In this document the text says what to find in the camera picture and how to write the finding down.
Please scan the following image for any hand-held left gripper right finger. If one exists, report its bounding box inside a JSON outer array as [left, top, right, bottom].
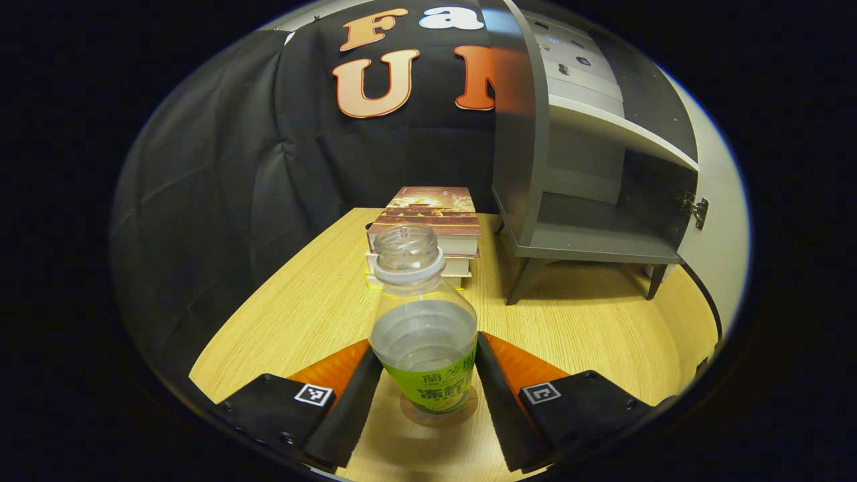
[[474, 331, 660, 473]]

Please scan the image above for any brown cover book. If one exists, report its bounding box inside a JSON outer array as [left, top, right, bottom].
[[367, 186, 483, 256]]

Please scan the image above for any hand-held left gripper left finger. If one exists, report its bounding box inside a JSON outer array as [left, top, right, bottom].
[[211, 338, 384, 473]]

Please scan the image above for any green label plastic bottle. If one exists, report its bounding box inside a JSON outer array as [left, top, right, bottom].
[[368, 224, 479, 416]]

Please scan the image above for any black backdrop cloth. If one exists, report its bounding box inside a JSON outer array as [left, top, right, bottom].
[[110, 0, 510, 389]]

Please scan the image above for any dark grey cabinet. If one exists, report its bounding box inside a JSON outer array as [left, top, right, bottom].
[[479, 0, 710, 305]]

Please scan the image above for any beige cabinet door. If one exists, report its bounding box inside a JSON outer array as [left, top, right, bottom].
[[659, 64, 751, 342]]

